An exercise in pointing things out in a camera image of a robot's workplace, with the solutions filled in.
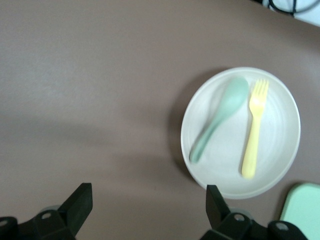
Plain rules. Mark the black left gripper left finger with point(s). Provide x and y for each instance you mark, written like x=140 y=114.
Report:
x=50 y=225

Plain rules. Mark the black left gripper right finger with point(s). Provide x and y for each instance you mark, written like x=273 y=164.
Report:
x=232 y=227

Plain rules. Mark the round beige plate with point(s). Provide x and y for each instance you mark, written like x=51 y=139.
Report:
x=275 y=140

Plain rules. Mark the yellow plastic fork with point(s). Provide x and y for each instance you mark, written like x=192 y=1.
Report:
x=255 y=120

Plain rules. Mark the light green rectangular tray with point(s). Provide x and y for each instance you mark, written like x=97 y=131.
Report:
x=302 y=212

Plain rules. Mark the green plastic spoon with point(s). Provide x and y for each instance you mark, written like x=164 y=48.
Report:
x=232 y=97

